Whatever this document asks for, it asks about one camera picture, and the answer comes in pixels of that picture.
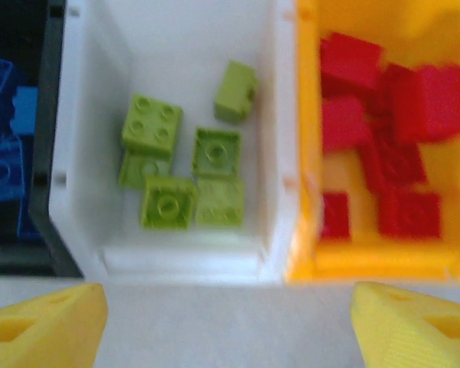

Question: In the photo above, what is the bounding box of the white plastic bin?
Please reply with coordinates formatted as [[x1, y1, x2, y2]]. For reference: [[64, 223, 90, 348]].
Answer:
[[48, 0, 300, 287]]

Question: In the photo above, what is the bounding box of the long red lego brick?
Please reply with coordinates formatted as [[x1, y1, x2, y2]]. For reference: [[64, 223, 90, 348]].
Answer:
[[385, 63, 460, 146]]

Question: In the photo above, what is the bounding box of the long green lego brick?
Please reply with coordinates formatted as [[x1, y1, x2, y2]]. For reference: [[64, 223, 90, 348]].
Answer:
[[118, 151, 173, 189]]

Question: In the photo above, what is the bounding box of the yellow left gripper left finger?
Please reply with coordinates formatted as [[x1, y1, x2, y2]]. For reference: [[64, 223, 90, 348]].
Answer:
[[0, 282, 109, 368]]

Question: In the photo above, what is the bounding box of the long blue lego brick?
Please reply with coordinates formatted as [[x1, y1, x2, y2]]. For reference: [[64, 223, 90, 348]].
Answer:
[[11, 86, 39, 137]]

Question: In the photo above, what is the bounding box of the black plastic bin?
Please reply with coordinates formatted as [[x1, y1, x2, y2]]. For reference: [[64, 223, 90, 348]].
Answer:
[[0, 0, 85, 279]]

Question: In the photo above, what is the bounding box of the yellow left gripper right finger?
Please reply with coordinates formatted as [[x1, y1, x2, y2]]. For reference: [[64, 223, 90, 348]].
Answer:
[[350, 281, 460, 368]]

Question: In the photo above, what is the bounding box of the orange plastic bin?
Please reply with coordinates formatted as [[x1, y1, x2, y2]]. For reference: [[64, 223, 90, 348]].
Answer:
[[283, 0, 460, 284]]

